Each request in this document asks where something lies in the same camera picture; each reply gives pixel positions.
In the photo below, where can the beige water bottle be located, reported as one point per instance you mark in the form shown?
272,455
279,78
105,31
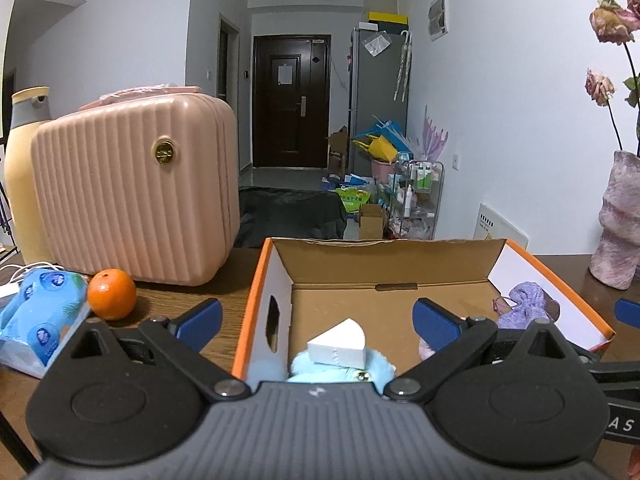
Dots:
30,110

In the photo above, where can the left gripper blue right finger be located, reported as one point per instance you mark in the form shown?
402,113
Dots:
436,326

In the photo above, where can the white foam wedge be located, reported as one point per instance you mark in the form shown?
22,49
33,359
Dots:
342,345

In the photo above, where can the black floor mat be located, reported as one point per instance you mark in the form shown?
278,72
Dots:
281,212

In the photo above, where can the yellow box on refrigerator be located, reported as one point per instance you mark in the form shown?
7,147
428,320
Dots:
375,16

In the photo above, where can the red cardboard pumpkin box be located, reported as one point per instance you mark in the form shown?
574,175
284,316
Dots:
301,288

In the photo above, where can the light blue plush cloth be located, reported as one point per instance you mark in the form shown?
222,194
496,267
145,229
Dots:
378,371

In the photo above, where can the pink textured vase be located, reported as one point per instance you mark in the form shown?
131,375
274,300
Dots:
616,259

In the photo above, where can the wire storage cart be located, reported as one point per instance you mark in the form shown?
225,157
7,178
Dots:
414,194

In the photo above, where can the dark entrance door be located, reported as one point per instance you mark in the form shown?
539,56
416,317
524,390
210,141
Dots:
291,101

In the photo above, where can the pink ribbed suitcase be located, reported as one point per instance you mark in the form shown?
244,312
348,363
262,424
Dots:
149,186

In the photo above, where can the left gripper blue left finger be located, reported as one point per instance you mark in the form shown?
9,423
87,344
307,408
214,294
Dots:
201,324

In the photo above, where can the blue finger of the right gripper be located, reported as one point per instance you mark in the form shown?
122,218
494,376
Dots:
627,312

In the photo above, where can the small cardboard box on floor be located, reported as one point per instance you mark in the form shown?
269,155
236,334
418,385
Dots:
371,222

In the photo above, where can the grey refrigerator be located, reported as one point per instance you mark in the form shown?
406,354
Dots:
374,63

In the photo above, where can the orange fruit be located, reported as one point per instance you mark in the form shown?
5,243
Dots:
112,294

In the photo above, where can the blue tissue pack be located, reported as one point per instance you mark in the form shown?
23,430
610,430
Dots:
49,305

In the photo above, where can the purple knitted pouch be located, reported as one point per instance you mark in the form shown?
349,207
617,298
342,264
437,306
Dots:
525,303

